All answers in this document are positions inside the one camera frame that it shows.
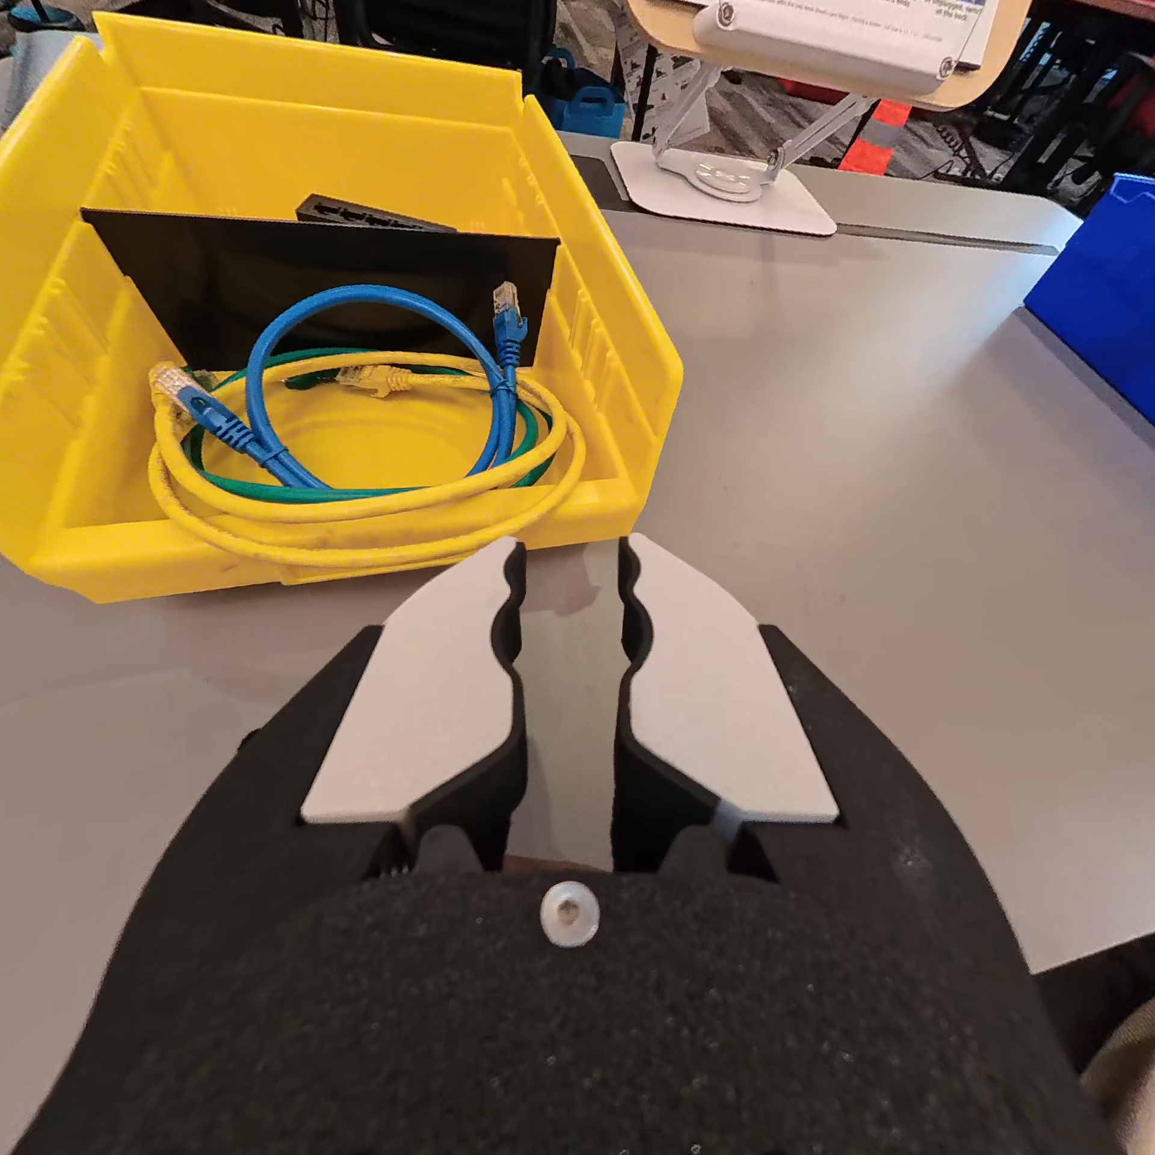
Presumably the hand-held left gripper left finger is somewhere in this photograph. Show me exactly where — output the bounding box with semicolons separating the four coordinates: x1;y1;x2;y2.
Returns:
301;536;529;825

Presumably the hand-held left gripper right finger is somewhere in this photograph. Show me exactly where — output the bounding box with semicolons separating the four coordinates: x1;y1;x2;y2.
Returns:
613;532;841;825

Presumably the yellow ethernet cable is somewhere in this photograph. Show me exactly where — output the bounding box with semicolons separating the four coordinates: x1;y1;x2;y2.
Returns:
147;353;587;571

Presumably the green ethernet cable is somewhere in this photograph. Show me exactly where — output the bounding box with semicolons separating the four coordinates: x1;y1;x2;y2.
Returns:
181;347;555;502

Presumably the blue ethernet cable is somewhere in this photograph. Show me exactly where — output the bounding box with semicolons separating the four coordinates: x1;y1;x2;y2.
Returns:
149;282;529;490

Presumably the black network switch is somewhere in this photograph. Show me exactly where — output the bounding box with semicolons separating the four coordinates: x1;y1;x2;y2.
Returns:
294;191;457;233

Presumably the blue plastic bin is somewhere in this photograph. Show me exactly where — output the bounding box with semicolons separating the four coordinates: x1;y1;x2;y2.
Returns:
1023;173;1155;425

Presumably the yellow plastic bin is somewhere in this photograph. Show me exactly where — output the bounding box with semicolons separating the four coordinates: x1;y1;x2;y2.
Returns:
0;11;685;603

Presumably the black bin divider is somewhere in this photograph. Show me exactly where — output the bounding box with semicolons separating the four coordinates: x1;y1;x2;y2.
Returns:
79;206;561;366

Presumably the clear acrylic stand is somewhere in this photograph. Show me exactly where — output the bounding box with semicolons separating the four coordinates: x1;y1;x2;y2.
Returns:
649;63;880;201

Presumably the orange striped floor tape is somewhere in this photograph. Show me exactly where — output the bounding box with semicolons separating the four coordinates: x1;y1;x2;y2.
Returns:
839;99;912;176

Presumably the blue floor container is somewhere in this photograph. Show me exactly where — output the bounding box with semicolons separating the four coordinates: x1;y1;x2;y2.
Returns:
542;48;626;137

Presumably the white clip bar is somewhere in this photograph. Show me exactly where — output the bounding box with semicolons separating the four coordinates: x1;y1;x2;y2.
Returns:
692;0;958;95

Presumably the black padded chair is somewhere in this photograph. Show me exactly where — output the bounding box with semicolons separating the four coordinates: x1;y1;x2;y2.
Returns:
333;0;555;67

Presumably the wooden instruction board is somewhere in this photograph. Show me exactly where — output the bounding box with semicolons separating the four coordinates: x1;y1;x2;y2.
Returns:
625;0;1035;112

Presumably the printed instruction sheet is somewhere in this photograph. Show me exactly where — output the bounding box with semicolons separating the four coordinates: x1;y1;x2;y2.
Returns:
722;0;1003;71

